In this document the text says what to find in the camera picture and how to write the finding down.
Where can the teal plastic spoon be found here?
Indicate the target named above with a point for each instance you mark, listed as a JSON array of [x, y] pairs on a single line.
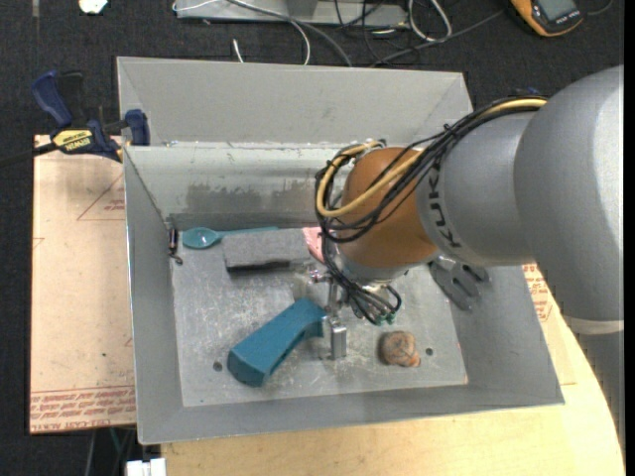
[[201, 238]]

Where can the dark grey slotted flat piece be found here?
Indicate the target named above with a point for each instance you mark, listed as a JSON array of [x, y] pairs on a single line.
[[459, 280]]

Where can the grey rectangular sponge block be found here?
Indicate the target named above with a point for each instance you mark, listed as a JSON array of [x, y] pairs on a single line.
[[263, 250]]

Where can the brown snail shell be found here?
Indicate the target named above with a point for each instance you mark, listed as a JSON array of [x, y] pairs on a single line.
[[398, 349]]

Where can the brown cardboard board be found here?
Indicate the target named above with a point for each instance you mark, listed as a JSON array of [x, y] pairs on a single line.
[[79, 285]]

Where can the pink soft thing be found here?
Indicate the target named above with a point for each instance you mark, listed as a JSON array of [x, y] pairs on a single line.
[[312, 243]]

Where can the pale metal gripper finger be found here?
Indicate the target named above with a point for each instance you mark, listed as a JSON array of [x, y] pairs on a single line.
[[338, 342]]

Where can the grey metal bin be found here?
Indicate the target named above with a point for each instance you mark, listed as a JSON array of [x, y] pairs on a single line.
[[278, 112]]

